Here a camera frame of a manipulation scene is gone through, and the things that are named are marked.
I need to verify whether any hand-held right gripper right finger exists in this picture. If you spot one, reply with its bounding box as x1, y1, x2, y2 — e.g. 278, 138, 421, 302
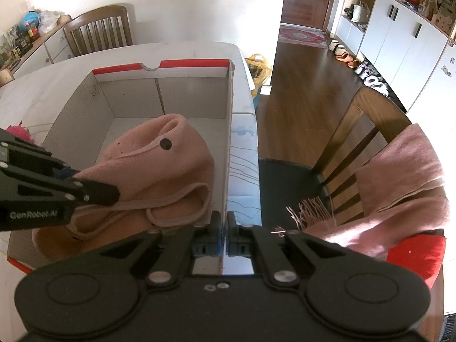
227, 211, 351, 289

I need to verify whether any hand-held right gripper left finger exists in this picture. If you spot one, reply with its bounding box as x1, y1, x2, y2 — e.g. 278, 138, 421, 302
100, 211, 222, 289

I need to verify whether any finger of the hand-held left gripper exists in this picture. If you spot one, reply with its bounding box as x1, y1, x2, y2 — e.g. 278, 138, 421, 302
0, 127, 78, 182
0, 169, 121, 208

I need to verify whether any pink plush strawberry toy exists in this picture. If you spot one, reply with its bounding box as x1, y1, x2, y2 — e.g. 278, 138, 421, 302
5, 121, 34, 145

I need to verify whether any pink fleece hat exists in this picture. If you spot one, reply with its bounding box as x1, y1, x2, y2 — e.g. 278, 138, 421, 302
32, 113, 215, 260

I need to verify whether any cardboard box with red rim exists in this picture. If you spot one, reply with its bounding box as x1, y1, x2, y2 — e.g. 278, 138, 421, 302
6, 59, 236, 275

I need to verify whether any wooden chair with black seat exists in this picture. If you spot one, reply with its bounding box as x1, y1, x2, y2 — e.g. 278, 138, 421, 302
258, 86, 414, 229

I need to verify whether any line printed table mat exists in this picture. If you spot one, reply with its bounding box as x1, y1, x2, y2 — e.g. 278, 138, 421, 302
229, 112, 260, 221

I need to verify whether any white sideboard with wooden top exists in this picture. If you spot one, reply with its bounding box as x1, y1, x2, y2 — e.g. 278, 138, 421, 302
0, 14, 74, 87

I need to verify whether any small blue globe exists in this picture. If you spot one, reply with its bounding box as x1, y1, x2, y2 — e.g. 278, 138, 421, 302
23, 11, 39, 31

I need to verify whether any white plastic bag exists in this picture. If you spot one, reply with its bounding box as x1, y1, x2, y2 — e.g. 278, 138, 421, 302
37, 11, 60, 35

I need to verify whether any light wooden chair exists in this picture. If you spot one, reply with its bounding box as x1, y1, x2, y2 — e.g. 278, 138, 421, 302
63, 5, 133, 58

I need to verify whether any yellow plastic bag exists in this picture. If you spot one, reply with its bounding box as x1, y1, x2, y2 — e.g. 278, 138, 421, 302
245, 53, 273, 98

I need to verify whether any pink fringed scarf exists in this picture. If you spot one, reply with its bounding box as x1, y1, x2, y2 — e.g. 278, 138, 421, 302
287, 123, 451, 261

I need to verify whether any red cloth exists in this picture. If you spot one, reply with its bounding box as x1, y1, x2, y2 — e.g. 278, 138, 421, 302
386, 233, 447, 289

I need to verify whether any row of shoes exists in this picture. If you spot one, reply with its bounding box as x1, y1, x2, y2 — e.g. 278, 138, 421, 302
328, 39, 390, 97

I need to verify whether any red patterned rug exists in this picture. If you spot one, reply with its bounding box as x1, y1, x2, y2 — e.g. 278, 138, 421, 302
278, 24, 330, 49

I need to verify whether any white tote bag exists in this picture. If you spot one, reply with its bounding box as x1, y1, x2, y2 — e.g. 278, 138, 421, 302
351, 2, 371, 24

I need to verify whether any white tall cabinet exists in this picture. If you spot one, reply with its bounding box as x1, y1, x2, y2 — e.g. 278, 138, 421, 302
335, 0, 456, 115

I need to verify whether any cardboard toy house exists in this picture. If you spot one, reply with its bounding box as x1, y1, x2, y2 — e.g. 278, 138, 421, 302
430, 0, 455, 32

